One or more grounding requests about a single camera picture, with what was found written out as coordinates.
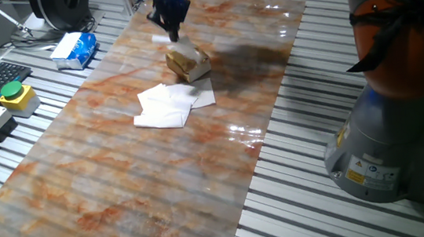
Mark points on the white pulled napkin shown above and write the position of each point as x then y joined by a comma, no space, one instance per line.
188,50

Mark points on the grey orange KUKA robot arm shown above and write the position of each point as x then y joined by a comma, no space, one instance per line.
387,135

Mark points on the golden napkin box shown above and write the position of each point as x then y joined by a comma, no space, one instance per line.
187,71

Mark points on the white loose napkin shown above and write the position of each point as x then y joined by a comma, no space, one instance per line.
203,93
164,111

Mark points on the blue white tissue pack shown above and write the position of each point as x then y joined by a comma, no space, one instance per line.
74,50

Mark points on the black round device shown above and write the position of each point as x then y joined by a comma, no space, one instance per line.
60,6

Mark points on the silver metal rod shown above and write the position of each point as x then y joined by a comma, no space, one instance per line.
8,17

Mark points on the green button yellow box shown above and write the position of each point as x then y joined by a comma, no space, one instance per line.
18,99

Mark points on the orange marble pattern mat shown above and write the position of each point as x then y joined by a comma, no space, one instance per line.
124,183

